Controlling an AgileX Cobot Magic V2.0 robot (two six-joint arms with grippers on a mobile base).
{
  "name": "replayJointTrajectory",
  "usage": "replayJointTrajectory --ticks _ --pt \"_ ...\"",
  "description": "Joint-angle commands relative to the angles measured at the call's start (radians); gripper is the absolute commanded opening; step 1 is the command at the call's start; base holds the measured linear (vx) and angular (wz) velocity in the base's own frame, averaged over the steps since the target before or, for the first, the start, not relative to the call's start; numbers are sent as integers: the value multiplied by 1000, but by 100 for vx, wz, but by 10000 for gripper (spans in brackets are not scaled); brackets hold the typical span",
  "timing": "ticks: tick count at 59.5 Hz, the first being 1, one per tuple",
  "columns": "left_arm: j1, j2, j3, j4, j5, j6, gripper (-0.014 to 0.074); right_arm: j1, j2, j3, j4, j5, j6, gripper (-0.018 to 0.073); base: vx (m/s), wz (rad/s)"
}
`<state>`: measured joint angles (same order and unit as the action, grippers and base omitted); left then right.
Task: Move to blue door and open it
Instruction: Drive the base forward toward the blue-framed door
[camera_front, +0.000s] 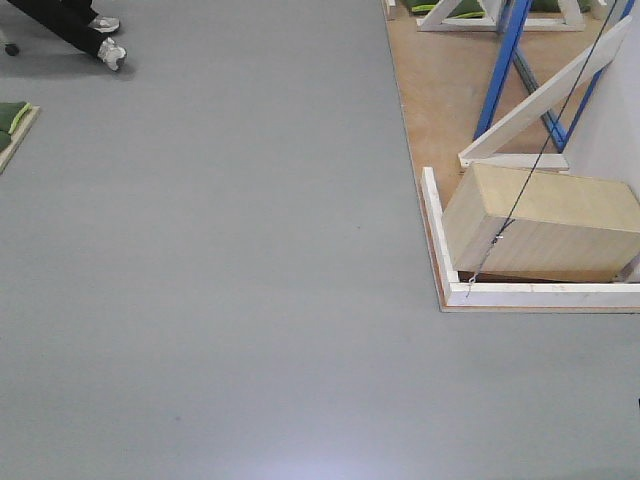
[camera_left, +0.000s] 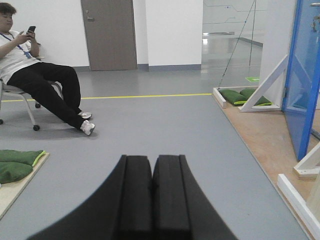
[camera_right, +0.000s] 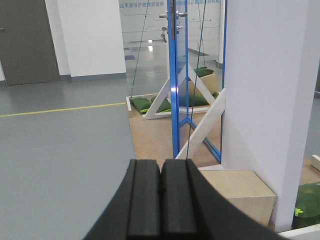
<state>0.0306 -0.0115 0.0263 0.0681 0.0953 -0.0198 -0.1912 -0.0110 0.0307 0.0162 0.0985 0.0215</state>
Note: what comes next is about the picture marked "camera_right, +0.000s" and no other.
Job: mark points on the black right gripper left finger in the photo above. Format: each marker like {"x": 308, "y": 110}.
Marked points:
{"x": 134, "y": 211}

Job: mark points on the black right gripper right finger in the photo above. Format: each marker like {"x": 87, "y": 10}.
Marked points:
{"x": 192, "y": 209}

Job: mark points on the blue framed glass door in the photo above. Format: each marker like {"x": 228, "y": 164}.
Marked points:
{"x": 181, "y": 74}

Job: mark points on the grey brown room door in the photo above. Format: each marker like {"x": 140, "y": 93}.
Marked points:
{"x": 27, "y": 51}

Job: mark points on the light wooden box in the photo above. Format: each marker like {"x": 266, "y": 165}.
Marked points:
{"x": 245, "y": 190}

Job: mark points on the white diagonal brace near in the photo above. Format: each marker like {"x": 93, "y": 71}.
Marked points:
{"x": 204, "y": 127}

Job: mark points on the white wooden edge bar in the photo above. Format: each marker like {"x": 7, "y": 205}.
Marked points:
{"x": 128, "y": 102}

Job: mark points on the green sandbag far left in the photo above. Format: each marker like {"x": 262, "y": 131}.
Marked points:
{"x": 142, "y": 104}

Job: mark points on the green sandbag right corner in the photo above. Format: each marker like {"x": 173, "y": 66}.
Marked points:
{"x": 307, "y": 206}

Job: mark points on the white partition panel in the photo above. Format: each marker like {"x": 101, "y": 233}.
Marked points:
{"x": 271, "y": 65}

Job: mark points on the silver key in lock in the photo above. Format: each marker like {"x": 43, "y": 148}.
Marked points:
{"x": 164, "y": 29}

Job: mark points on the silver door lever handle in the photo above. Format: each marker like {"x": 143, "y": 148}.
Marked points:
{"x": 179, "y": 14}

